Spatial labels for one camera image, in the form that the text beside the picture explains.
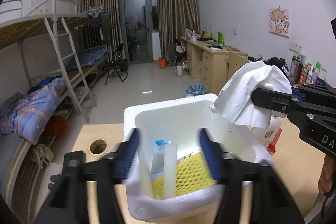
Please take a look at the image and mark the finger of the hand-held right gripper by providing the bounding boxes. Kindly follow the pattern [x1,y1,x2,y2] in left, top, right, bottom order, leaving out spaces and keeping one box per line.
[291,83,336,106]
[251,88,315,123]

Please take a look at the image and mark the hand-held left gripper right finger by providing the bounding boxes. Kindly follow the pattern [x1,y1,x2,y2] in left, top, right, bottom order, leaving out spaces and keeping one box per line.
[198,129,305,224]

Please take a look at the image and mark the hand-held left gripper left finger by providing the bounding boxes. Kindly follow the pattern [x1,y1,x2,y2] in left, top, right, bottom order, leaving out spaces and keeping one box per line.
[34,130,140,224]

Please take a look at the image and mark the yellow foam net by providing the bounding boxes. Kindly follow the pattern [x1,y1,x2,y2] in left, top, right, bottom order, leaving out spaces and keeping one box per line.
[151,151,218,198]

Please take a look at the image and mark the white tissue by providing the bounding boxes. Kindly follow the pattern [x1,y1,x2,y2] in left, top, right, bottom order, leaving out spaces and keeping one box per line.
[210,61,293,128]

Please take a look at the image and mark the white foam box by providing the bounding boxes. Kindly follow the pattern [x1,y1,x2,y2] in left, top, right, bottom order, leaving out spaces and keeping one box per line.
[123,93,274,223]

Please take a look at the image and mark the person's right hand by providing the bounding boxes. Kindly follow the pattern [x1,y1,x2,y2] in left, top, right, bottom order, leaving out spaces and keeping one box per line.
[318,154,336,195]

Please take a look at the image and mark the orange carton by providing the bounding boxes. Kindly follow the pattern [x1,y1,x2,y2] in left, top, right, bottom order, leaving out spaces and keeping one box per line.
[302,65,312,84]

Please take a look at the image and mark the white lotion pump bottle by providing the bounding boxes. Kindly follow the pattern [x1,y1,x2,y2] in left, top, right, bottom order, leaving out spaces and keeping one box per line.
[251,113,283,147]

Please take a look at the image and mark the glass tumbler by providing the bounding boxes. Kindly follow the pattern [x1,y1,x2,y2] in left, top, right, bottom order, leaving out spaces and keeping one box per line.
[291,55,301,75]

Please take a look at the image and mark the clear bottle with green cap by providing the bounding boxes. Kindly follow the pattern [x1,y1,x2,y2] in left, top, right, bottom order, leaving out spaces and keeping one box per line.
[314,62,322,81]

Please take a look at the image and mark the desk with patterned cover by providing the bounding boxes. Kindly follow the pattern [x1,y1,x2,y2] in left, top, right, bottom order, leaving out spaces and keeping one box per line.
[247,55,336,88]

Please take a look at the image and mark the wooden chair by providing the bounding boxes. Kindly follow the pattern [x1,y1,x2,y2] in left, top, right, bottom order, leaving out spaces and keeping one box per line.
[228,52,249,83]

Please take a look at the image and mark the black smartphone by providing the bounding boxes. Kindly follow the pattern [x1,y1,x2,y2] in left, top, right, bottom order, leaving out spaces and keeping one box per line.
[63,151,87,175]

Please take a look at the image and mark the blue trash bin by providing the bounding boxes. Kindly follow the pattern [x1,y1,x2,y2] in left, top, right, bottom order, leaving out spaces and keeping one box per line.
[186,84,208,97]

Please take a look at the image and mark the light wooden desk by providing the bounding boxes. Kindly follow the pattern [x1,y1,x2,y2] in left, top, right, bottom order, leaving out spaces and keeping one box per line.
[181,38,248,84]

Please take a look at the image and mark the red cloth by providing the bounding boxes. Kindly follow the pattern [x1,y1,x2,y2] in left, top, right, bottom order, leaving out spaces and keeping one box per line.
[49,115,68,137]

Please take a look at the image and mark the beige cloth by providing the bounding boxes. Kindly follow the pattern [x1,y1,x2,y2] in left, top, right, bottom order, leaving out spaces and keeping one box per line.
[31,144,54,168]

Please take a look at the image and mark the black folding chair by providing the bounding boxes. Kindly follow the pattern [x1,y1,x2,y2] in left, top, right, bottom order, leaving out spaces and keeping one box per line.
[105,44,129,82]

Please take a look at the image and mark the white kettle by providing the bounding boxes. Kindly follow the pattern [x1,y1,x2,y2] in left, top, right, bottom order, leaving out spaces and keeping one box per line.
[186,29,199,42]

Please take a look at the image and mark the blue floral quilt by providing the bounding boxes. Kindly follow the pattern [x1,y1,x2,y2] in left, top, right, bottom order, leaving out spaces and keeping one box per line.
[0,77,68,145]

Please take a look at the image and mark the black folding cart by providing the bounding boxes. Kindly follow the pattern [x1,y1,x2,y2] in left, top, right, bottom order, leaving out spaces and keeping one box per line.
[168,39,188,67]

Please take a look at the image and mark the blue checkered mattress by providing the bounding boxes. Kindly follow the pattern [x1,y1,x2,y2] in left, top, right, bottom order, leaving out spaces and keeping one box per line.
[76,47,109,68]

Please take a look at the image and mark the white bed ladder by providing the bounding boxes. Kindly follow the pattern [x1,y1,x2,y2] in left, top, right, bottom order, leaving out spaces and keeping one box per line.
[46,17,91,123]

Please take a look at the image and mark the dark hanging clothes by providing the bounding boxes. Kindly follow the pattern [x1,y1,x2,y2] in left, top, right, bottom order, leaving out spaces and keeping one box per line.
[87,7,112,42]

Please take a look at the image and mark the glass balcony door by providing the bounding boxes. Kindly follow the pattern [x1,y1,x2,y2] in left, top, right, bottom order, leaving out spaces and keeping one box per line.
[117,0,160,63]

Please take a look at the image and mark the white metal bunk bed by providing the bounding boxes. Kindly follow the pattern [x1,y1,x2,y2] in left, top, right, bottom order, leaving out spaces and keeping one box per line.
[0,0,124,125]

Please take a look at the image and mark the cartoon wall poster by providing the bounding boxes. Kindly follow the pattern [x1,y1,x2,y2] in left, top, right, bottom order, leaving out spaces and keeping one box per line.
[268,7,290,38]

